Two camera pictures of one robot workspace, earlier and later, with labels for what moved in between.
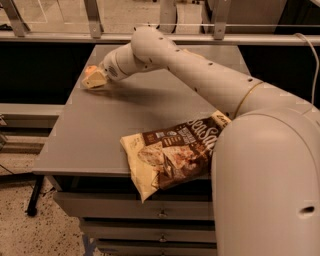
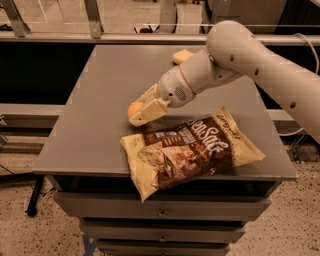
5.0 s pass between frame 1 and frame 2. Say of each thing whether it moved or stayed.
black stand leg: stayed
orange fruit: moved
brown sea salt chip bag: stayed
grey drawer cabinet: stayed
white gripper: moved
